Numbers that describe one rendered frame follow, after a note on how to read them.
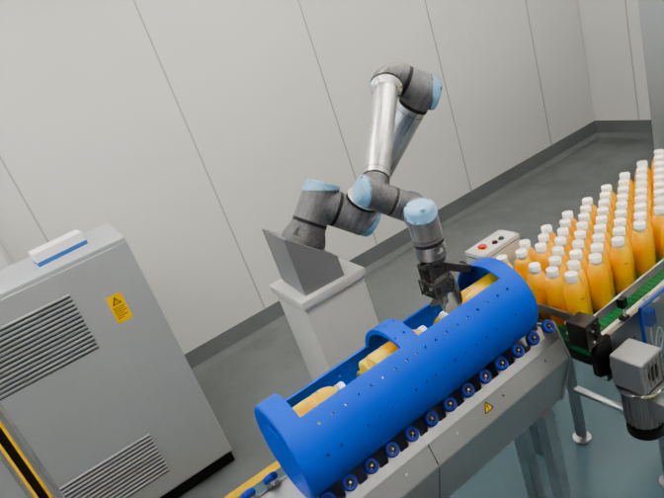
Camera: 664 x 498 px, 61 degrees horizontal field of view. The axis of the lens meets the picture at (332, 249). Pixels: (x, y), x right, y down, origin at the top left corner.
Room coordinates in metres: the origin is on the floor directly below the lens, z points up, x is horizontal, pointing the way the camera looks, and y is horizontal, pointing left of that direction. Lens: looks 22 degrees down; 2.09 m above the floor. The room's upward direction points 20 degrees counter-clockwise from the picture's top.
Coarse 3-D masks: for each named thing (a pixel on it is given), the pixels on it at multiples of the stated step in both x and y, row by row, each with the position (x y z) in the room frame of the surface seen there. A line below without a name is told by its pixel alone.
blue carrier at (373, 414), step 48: (528, 288) 1.49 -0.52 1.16; (384, 336) 1.40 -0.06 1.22; (432, 336) 1.36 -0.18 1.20; (480, 336) 1.38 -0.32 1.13; (384, 384) 1.26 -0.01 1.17; (432, 384) 1.29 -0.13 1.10; (288, 432) 1.17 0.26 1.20; (336, 432) 1.17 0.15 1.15; (384, 432) 1.22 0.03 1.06; (336, 480) 1.16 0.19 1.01
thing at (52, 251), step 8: (72, 232) 2.79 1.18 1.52; (80, 232) 2.74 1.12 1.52; (56, 240) 2.73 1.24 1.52; (64, 240) 2.69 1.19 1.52; (72, 240) 2.71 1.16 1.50; (80, 240) 2.73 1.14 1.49; (40, 248) 2.70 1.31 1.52; (48, 248) 2.65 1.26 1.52; (56, 248) 2.67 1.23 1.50; (64, 248) 2.68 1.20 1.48; (72, 248) 2.70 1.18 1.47; (80, 248) 2.72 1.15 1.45; (32, 256) 2.66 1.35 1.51; (40, 256) 2.63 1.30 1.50; (48, 256) 2.64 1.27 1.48; (56, 256) 2.66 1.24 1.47; (64, 256) 2.68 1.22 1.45; (40, 264) 2.62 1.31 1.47; (48, 264) 2.63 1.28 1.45
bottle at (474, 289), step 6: (486, 276) 1.59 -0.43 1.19; (492, 276) 1.58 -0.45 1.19; (480, 282) 1.57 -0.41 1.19; (486, 282) 1.56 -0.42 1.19; (492, 282) 1.56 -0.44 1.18; (468, 288) 1.55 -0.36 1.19; (474, 288) 1.55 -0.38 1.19; (480, 288) 1.54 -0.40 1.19; (462, 294) 1.53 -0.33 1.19; (468, 294) 1.52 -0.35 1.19; (474, 294) 1.52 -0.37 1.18; (462, 300) 1.51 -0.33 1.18
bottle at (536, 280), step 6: (540, 270) 1.69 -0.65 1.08; (528, 276) 1.71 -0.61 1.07; (534, 276) 1.69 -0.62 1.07; (540, 276) 1.68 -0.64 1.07; (528, 282) 1.70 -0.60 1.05; (534, 282) 1.68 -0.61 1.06; (540, 282) 1.67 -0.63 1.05; (534, 288) 1.68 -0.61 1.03; (540, 288) 1.67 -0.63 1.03; (534, 294) 1.68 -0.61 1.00; (540, 294) 1.67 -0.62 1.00; (540, 300) 1.67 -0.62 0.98; (540, 312) 1.68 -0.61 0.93; (540, 318) 1.68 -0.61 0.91; (546, 318) 1.67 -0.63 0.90
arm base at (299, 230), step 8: (296, 216) 2.24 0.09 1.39; (296, 224) 2.21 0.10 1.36; (304, 224) 2.20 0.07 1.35; (312, 224) 2.20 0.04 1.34; (320, 224) 2.21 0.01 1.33; (288, 232) 2.21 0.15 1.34; (296, 232) 2.20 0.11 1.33; (304, 232) 2.18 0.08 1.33; (312, 232) 2.18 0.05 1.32; (320, 232) 2.20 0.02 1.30; (296, 240) 2.17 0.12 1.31; (304, 240) 2.16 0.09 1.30; (312, 240) 2.17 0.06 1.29; (320, 240) 2.19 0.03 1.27; (320, 248) 2.18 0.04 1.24
